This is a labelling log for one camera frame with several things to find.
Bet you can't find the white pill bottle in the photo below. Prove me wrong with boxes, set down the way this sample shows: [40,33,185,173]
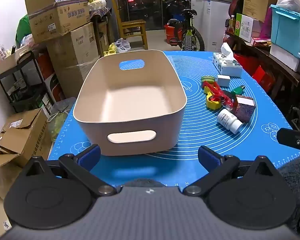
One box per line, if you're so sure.
[217,109,243,134]

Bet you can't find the dark wooden side table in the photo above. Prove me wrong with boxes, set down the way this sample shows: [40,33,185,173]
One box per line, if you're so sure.
[225,30,300,100]

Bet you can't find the green cloth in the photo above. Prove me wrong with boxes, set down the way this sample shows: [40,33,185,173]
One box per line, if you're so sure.
[16,14,34,47]

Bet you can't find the white power adapter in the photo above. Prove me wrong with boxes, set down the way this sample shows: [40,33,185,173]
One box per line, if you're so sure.
[217,74,231,87]

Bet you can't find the open printed cardboard box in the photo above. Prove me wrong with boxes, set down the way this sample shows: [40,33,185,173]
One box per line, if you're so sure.
[25,0,90,43]

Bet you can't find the red patterned box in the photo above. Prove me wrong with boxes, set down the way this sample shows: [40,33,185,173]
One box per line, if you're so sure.
[232,94,257,123]

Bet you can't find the green small bottle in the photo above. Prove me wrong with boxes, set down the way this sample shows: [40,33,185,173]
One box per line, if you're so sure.
[230,85,245,97]

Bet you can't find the green white carton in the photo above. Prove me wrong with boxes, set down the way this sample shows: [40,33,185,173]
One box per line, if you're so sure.
[234,13,262,43]

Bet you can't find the patterned tissue box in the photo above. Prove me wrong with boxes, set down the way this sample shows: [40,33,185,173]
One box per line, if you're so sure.
[212,42,243,77]

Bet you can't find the green tape roll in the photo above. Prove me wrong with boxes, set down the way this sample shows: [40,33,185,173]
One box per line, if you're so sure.
[201,76,217,88]

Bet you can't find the green black bicycle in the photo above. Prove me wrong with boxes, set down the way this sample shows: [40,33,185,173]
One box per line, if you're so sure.
[155,0,205,52]

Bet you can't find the red bucket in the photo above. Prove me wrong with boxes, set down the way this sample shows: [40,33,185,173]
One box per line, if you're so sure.
[164,24,183,46]

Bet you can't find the beige plastic storage bin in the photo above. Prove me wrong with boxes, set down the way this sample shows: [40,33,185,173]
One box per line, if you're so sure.
[73,49,188,156]

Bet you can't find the yellow jug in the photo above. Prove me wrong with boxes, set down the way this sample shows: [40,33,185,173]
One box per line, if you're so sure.
[103,44,119,57]

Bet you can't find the cardboard box with handle hole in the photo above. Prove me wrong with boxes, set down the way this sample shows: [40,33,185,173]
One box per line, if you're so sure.
[0,45,38,75]

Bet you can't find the torn cardboard box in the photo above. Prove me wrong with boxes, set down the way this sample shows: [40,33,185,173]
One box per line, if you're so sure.
[0,109,53,168]

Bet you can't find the black metal cart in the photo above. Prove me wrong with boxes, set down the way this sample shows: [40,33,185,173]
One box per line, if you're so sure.
[0,50,55,113]

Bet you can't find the red white appliance box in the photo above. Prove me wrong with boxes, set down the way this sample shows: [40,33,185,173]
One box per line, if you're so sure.
[37,52,65,100]

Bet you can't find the clear plastic bag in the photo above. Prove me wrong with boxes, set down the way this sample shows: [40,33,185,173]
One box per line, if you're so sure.
[114,38,131,53]

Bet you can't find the clear container with green base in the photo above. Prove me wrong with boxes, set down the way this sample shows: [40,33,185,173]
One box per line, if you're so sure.
[47,97,77,140]

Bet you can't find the wooden chair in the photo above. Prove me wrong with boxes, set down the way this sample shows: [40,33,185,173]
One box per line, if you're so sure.
[112,0,148,50]

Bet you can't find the plain brown cardboard box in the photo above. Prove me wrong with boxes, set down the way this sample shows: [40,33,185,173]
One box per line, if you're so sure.
[46,22,100,67]

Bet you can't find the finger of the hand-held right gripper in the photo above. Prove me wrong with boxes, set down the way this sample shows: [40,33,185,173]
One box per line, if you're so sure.
[276,127,300,155]

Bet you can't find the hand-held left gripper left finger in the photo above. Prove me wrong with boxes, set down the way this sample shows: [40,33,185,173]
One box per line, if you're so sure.
[25,144,118,197]

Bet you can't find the red toy pliers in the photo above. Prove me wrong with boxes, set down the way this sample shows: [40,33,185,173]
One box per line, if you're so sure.
[204,81,234,108]

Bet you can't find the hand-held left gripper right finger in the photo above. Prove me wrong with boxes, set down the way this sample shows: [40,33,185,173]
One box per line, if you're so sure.
[182,145,278,197]

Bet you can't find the yellow toy tool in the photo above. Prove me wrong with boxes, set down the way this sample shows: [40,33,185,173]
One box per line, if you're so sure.
[206,94,228,110]

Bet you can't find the blue silicone mat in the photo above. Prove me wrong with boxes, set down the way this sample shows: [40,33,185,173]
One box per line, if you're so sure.
[47,51,300,188]

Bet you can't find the blue plastic storage crate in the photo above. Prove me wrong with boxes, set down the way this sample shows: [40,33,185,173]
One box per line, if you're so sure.
[270,4,300,58]

